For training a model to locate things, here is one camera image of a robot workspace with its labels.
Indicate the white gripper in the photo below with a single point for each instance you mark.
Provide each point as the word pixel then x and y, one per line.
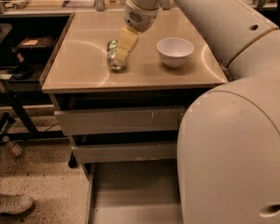
pixel 142 19

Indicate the green soda can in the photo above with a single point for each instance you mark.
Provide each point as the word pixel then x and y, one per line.
pixel 112 62

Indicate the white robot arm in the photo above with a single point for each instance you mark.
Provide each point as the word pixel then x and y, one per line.
pixel 228 146

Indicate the grey drawer cabinet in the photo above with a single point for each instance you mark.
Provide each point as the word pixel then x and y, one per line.
pixel 79 78

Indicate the top grey drawer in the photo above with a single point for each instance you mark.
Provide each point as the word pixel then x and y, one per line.
pixel 120 120

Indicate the grey drawer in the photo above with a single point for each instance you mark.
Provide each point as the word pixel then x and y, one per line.
pixel 134 192
pixel 120 120
pixel 125 152

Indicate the middle grey drawer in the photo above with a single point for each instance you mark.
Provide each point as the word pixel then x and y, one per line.
pixel 125 152

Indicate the bottom grey drawer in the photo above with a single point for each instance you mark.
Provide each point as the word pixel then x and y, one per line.
pixel 134 192

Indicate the white bowl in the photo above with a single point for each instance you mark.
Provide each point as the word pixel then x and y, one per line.
pixel 174 51

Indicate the black box with label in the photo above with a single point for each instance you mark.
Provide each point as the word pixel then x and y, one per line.
pixel 36 47

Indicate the black side desk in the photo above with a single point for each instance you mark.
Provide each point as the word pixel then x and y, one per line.
pixel 11 99

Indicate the plastic water bottle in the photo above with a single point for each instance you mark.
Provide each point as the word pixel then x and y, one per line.
pixel 13 147

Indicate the white sneaker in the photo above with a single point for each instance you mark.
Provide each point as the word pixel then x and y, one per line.
pixel 15 204

